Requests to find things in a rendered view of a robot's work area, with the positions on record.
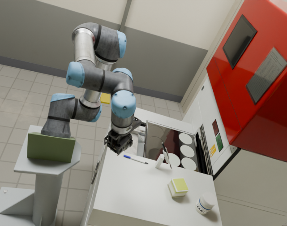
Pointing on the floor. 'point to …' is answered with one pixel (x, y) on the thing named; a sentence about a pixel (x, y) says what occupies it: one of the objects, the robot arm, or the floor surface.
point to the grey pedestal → (32, 219)
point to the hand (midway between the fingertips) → (122, 147)
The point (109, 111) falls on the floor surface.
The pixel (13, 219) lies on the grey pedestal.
